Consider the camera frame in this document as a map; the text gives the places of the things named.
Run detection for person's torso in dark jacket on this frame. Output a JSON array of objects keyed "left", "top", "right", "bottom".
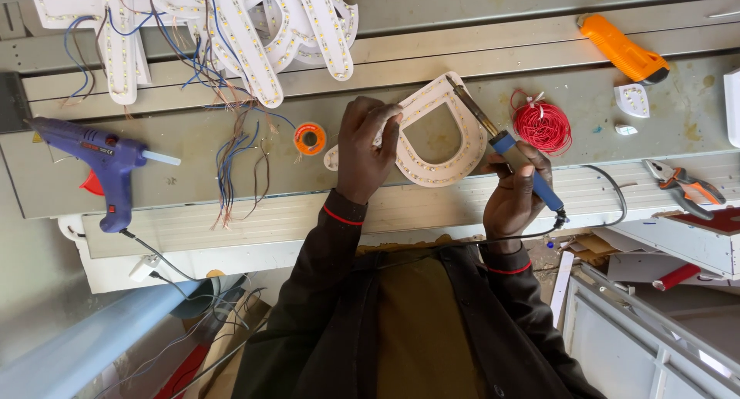
[{"left": 324, "top": 243, "right": 521, "bottom": 399}]

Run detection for red cylinder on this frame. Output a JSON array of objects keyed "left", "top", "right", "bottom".
[{"left": 653, "top": 263, "right": 702, "bottom": 292}]

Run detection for black flat object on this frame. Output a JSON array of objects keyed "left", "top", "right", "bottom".
[{"left": 0, "top": 72, "right": 33, "bottom": 135}]

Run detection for orange solder spool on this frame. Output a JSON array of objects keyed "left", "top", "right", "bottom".
[{"left": 293, "top": 121, "right": 328, "bottom": 157}]

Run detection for white sign box red face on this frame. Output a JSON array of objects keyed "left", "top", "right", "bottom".
[{"left": 606, "top": 206, "right": 740, "bottom": 282}]

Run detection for blue hot glue gun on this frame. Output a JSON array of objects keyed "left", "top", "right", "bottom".
[{"left": 24, "top": 116, "right": 182, "bottom": 234}]

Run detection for small white LED piece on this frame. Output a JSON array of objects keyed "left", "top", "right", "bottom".
[{"left": 613, "top": 83, "right": 651, "bottom": 119}]

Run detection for white plastic panel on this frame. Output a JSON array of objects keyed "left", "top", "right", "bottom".
[{"left": 723, "top": 67, "right": 740, "bottom": 149}]

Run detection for person's right hand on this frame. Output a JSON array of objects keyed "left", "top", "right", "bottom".
[{"left": 481, "top": 141, "right": 555, "bottom": 253}]

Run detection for brown cardboard scraps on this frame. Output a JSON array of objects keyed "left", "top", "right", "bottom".
[{"left": 563, "top": 234, "right": 621, "bottom": 268}]

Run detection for white power plug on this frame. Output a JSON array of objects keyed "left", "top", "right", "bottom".
[{"left": 128, "top": 254, "right": 162, "bottom": 283}]

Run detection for person's left hand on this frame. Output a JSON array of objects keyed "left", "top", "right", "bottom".
[{"left": 335, "top": 96, "right": 404, "bottom": 207}]

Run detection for white metal frame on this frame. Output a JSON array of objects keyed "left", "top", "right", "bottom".
[{"left": 562, "top": 263, "right": 740, "bottom": 399}]

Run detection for brown cardboard sheet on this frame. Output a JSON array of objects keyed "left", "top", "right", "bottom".
[{"left": 197, "top": 295, "right": 274, "bottom": 399}]

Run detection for red sheet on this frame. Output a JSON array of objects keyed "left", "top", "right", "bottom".
[{"left": 153, "top": 343, "right": 210, "bottom": 399}]

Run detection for orange grey handled pliers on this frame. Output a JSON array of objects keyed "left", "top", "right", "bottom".
[{"left": 641, "top": 158, "right": 727, "bottom": 222}]

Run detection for red wire coil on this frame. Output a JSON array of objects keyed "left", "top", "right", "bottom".
[{"left": 509, "top": 88, "right": 574, "bottom": 157}]

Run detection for blue handled soldering iron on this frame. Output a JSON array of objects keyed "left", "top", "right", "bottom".
[{"left": 445, "top": 74, "right": 570, "bottom": 224}]

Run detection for bundle of blue brown wires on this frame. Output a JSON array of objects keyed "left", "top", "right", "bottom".
[{"left": 62, "top": 0, "right": 297, "bottom": 230}]

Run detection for black soldering iron cable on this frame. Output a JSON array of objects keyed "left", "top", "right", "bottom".
[{"left": 358, "top": 164, "right": 629, "bottom": 273}]

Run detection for light blue pipe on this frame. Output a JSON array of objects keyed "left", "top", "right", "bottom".
[{"left": 0, "top": 280, "right": 201, "bottom": 399}]

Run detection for orange utility knife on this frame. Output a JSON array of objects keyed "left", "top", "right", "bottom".
[{"left": 576, "top": 13, "right": 671, "bottom": 86}]

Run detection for black glue gun cable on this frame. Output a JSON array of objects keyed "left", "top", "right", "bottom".
[{"left": 119, "top": 228, "right": 255, "bottom": 330}]

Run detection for pile of white LED letters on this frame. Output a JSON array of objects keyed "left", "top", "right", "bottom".
[{"left": 27, "top": 0, "right": 360, "bottom": 109}]

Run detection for white rounded LED sign letter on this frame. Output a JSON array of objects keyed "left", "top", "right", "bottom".
[{"left": 324, "top": 71, "right": 490, "bottom": 189}]

